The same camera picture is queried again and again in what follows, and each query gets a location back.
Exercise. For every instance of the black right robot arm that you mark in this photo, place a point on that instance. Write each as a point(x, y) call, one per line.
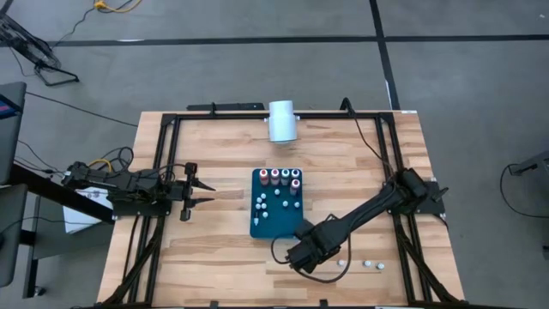
point(369, 206)

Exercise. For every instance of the blue plastic bin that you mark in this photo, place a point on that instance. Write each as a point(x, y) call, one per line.
point(274, 223)

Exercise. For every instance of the grey metal stand foot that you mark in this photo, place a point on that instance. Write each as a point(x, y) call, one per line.
point(532, 163)

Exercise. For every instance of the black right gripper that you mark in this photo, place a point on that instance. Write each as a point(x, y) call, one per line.
point(309, 251)

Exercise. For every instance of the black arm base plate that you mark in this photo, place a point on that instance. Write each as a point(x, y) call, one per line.
point(429, 206)
point(137, 210)

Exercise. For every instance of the black power strip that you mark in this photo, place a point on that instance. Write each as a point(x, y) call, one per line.
point(227, 106)

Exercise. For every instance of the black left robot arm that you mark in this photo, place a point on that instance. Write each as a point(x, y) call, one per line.
point(111, 182)

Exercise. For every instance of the white cylindrical lamp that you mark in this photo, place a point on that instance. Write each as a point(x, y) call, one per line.
point(282, 122)

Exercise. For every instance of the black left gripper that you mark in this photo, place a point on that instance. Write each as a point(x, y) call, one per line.
point(188, 191)

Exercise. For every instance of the large orange-capped dye bottle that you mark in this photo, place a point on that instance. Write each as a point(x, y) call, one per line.
point(263, 177)

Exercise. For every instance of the black desk frame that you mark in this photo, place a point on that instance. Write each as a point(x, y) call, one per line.
point(64, 201)

